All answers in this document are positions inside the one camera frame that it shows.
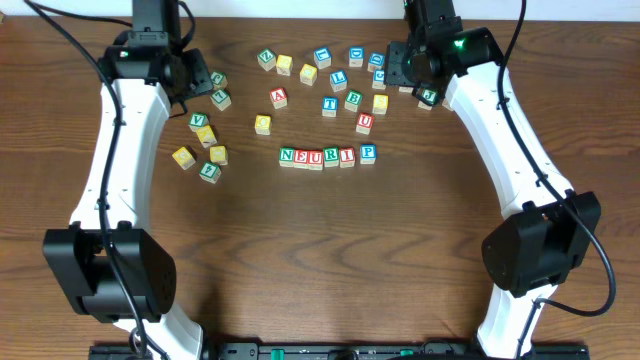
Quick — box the blue P block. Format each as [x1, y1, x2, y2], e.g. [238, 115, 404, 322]
[360, 144, 377, 165]

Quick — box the red I block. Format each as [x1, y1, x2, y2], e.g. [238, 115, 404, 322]
[339, 147, 356, 168]

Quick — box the green R block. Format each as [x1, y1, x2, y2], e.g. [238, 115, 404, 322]
[323, 147, 340, 168]

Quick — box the green N block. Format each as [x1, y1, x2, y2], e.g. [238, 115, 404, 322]
[279, 147, 295, 167]

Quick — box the red Q block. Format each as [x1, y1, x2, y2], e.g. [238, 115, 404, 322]
[307, 150, 324, 171]

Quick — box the red E block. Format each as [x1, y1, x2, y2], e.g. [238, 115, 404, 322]
[293, 149, 309, 169]

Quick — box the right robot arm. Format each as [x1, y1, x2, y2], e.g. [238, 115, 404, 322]
[384, 27, 604, 359]

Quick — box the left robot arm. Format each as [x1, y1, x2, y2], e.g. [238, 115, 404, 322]
[43, 46, 213, 359]

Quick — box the blue 5 block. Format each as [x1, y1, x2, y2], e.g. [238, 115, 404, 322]
[372, 69, 386, 90]

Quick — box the green J block left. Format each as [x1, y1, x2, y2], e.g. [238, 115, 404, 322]
[210, 71, 228, 90]

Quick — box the green j block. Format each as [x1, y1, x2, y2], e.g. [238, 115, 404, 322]
[418, 88, 439, 110]
[210, 71, 228, 90]

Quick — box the blue tilted D block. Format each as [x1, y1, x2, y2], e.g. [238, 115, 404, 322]
[367, 52, 385, 72]

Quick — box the green 7 block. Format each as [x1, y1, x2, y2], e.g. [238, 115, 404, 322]
[210, 89, 232, 111]

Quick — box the green J block right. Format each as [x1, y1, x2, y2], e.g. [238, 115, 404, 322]
[418, 88, 439, 110]

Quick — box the green V block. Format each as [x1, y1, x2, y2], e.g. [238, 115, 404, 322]
[188, 112, 209, 132]

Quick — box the blue 2 block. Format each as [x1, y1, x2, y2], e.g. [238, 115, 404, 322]
[442, 98, 453, 111]

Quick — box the green B block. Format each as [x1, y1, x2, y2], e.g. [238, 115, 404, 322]
[345, 90, 363, 112]

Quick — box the yellow block beside V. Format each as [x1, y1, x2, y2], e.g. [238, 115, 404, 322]
[196, 125, 217, 148]

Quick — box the red U block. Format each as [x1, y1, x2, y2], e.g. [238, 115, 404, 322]
[356, 113, 375, 135]

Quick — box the blue L block middle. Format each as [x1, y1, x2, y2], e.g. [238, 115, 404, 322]
[329, 70, 348, 92]

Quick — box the blue l block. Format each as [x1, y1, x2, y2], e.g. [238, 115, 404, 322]
[313, 47, 332, 69]
[329, 70, 348, 92]

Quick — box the green Z block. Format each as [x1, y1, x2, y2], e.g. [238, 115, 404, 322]
[257, 48, 277, 71]

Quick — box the yellow C block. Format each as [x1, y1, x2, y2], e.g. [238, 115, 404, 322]
[172, 146, 196, 170]

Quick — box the blue L block top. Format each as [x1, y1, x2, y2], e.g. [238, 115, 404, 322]
[313, 47, 332, 69]

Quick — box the blue T block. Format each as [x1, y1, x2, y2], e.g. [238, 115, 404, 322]
[322, 96, 338, 117]

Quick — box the yellow O block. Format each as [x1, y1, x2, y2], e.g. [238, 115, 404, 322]
[254, 114, 272, 136]

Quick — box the red A block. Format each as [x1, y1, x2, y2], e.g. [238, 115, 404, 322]
[269, 87, 288, 109]

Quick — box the yellow block top row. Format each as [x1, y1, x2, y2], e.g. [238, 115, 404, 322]
[276, 54, 293, 76]

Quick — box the yellow block second row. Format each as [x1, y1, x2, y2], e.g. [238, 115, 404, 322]
[300, 64, 318, 86]

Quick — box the green 4 block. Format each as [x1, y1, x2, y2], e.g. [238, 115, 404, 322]
[199, 162, 221, 184]

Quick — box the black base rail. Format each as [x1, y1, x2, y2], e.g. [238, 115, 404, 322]
[88, 341, 590, 360]

